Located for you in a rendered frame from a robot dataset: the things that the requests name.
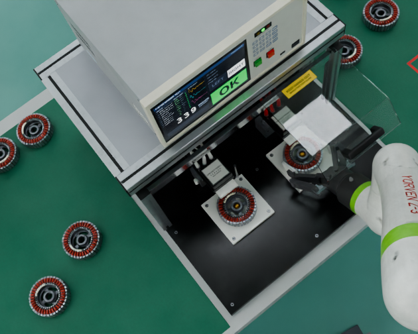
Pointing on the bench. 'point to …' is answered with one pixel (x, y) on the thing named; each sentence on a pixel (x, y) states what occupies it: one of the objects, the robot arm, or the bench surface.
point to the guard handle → (363, 143)
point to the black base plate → (240, 265)
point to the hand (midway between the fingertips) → (302, 154)
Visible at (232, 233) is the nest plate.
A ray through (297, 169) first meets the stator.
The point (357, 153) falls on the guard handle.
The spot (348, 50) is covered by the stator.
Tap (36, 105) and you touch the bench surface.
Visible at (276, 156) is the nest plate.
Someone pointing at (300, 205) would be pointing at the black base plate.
